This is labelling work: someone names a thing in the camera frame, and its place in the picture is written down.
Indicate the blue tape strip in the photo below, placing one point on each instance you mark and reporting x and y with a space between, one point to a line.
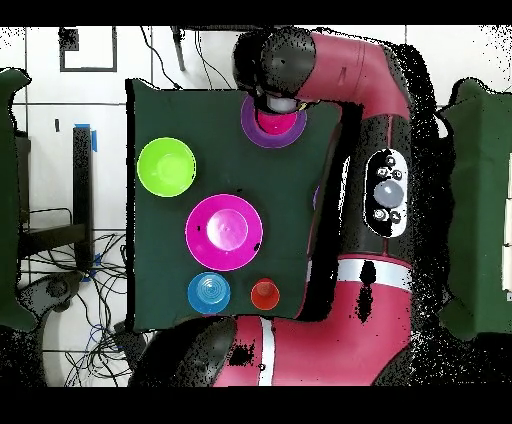
94 142

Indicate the stand with metal legs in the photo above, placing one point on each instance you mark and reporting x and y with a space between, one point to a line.
178 50

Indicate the green plastic bowl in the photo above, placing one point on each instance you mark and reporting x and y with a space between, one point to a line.
166 167

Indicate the black metal frame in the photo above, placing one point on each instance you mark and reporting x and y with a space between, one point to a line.
82 180

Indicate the green cloth covered side table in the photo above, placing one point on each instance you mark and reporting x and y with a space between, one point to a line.
10 200
480 200

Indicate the small crimson plastic bowl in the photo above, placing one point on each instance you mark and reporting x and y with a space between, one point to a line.
276 122

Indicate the dark green tablecloth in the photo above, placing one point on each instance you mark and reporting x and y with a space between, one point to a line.
224 168

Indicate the orange plastic cup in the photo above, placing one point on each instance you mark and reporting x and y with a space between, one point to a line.
264 298

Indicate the purple plastic bowl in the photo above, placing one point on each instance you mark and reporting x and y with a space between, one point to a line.
276 140
316 198

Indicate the light blue plastic bowl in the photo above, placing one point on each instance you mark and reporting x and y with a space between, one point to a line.
208 293

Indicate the black power brick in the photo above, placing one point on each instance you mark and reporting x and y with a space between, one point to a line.
128 340

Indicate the large pink plastic bowl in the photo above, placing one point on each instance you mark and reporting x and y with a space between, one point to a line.
200 248

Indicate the grey pedestal foot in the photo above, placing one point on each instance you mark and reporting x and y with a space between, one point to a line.
56 288

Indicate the black square floor frame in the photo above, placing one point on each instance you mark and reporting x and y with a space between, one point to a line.
88 70

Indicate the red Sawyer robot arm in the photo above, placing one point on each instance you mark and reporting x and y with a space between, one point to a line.
340 344

